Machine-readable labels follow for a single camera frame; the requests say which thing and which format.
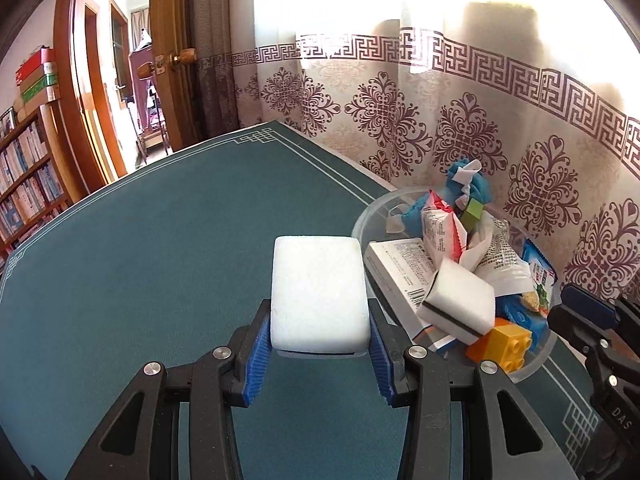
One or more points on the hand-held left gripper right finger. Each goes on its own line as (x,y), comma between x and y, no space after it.
(382,365)

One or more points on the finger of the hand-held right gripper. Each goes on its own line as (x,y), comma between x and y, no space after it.
(575,327)
(590,305)

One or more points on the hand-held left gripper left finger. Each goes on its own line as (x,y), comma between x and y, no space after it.
(257,360)

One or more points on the blue snack packet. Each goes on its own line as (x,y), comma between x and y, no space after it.
(540,270)

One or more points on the yellow and orange toy brick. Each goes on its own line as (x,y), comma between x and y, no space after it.
(507,345)

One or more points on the white cardboard box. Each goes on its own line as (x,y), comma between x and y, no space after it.
(400,265)

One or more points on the white cotton swab bag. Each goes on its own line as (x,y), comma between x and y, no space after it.
(500,255)

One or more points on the white sponge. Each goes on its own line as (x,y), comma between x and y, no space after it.
(460,292)

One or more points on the clear plastic container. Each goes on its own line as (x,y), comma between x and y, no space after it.
(372,220)

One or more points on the green toy block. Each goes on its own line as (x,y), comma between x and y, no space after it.
(472,217)

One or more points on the red and white glue packet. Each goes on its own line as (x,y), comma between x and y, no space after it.
(440,230)

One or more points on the teal woven cloth with ribbon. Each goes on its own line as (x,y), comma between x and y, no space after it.
(482,185)

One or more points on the metal rack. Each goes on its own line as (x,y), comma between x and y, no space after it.
(152,145)

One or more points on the white patterned curtain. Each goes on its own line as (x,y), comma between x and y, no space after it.
(450,110)

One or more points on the wooden bookshelf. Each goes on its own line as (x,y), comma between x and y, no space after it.
(55,160)

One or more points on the pink hanging garment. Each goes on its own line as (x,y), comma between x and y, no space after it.
(142,90)

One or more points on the rows of books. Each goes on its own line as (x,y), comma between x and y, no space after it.
(25,180)

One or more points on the grey-brown curtain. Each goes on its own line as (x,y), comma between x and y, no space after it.
(220,60)

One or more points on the tan box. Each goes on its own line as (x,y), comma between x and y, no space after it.
(42,102)

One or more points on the green box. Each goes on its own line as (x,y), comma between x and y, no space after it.
(40,85)

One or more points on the wooden door with knobs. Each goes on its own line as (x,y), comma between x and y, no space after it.
(172,10)

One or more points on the red box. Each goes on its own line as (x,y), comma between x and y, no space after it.
(32,65)

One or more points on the wooden door frame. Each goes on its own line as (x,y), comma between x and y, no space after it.
(67,85)

